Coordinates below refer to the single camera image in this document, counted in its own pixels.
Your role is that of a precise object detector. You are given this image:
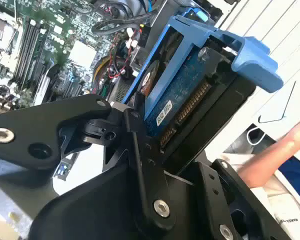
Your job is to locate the hard disk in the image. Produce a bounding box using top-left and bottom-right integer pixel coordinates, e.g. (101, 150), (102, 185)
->
(121, 6), (285, 176)

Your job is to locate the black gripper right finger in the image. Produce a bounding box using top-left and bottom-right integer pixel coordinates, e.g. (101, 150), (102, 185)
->
(194, 158), (290, 240)

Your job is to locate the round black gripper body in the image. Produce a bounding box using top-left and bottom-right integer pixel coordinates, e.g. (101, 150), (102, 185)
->
(27, 162), (218, 240)

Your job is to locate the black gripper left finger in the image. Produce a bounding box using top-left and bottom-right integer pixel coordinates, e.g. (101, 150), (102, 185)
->
(0, 93), (177, 234)

